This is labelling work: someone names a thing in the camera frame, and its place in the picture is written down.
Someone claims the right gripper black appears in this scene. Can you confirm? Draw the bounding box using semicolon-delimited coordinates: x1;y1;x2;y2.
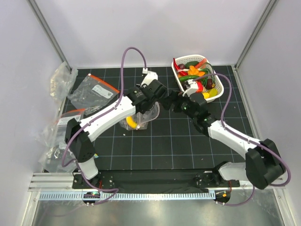
159;90;197;121

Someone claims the clear pink-dotted zip bag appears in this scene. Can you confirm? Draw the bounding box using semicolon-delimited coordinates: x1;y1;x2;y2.
119;102;160;131

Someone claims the yellow toy banana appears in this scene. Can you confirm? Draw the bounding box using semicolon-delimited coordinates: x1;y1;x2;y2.
126;116;137;129

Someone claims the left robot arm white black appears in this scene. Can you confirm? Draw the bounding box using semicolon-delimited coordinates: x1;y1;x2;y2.
65;80;167;188

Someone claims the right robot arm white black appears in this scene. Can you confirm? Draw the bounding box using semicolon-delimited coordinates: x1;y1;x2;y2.
159;92;291;189

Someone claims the orange-zip bag upper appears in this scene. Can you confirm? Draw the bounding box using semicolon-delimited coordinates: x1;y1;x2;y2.
68;74;119;115

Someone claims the orange-zip bag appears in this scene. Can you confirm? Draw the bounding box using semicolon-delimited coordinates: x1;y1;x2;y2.
68;74;119;115
36;109;85;147

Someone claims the orange-zip bag lower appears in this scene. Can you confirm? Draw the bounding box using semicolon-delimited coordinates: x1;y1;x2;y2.
36;109;85;147

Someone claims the blue-zip clear bag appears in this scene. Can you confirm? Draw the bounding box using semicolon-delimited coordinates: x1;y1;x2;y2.
39;146;77;173

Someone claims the red toy strawberry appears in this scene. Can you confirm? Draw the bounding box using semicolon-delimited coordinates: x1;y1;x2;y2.
196;81;204;93

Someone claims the white perforated plastic basket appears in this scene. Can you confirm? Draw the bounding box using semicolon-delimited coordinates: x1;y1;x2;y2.
171;55;224;103

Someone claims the red toy chili pepper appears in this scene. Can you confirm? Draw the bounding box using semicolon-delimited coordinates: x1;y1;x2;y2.
173;58;180;71

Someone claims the orange toy bell pepper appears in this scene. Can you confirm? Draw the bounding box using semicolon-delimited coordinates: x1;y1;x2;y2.
187;65;205;77

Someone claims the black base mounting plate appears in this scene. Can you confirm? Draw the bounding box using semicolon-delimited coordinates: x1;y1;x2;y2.
72;168;240;194

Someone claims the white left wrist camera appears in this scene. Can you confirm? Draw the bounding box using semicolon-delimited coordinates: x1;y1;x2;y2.
140;68;158;87

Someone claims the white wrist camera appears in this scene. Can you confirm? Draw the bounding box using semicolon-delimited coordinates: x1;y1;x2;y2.
140;68;158;87
183;80;199;97

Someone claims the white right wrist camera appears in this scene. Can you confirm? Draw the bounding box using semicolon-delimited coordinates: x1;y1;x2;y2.
183;80;199;97

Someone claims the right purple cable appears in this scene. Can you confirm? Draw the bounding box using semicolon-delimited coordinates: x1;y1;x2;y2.
191;73;292;207

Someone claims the purple cable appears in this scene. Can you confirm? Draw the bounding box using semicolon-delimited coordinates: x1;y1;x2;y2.
191;73;292;207
61;47;148;203

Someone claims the crumpled clear bag at wall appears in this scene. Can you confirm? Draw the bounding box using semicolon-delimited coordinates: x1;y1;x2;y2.
50;61;78;101

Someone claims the perforated aluminium rail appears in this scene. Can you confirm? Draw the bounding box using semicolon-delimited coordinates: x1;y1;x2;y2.
39;191;215;202

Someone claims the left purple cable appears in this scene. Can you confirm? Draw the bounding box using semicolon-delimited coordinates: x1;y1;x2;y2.
61;47;148;203

